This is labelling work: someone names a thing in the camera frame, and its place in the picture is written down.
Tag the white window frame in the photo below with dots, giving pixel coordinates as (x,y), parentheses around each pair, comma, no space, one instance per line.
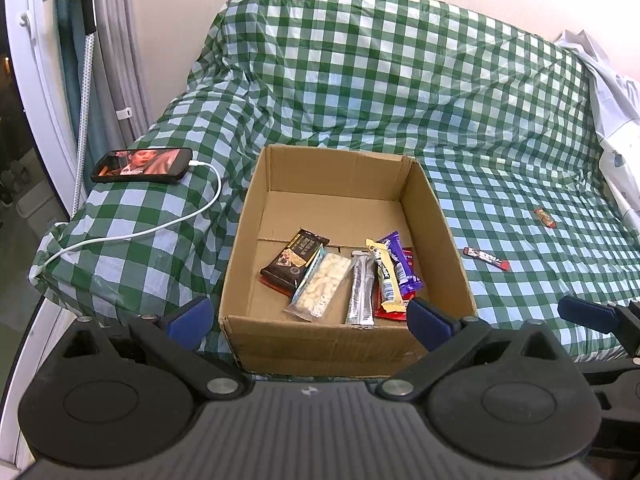
(37,85)

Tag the black smartphone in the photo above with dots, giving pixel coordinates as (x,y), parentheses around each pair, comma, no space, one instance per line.
(142,164)

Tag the green checked bed cover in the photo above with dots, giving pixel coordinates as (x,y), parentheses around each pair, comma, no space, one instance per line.
(375,70)

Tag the cream yellow snack bar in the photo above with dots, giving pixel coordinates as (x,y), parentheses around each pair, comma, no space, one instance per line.
(387,275)

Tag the dark brown chocolate bar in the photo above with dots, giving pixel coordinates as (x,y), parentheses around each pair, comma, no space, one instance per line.
(292,260)

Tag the large red chips bag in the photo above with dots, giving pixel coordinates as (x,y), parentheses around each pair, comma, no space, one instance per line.
(409,260)

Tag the small orange candy packet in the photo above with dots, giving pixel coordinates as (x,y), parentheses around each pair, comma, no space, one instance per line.
(545,217)

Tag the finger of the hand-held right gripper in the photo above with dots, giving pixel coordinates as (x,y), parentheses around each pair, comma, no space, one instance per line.
(587,312)

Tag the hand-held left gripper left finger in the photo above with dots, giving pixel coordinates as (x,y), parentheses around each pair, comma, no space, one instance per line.
(192,322)

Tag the red black stick packet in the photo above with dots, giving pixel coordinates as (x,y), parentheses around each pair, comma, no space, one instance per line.
(486,257)

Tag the silver snack packet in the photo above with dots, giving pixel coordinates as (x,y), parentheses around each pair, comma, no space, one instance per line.
(362,290)

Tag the grey curtain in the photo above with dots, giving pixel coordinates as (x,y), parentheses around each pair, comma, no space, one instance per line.
(122,35)

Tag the white patterned cloth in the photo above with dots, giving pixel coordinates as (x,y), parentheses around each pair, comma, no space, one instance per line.
(612,110)

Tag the brown cardboard box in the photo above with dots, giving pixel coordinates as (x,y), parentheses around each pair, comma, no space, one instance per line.
(330,210)

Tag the purple chocolate bar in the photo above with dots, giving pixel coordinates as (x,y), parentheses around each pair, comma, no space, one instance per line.
(402,265)

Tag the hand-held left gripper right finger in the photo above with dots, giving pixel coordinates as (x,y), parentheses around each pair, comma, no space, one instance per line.
(427,322)

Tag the white curtain clip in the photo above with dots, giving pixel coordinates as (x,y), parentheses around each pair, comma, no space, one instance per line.
(124,112)

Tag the clear nut bar packet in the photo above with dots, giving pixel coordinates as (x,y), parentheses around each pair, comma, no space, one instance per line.
(322,285)

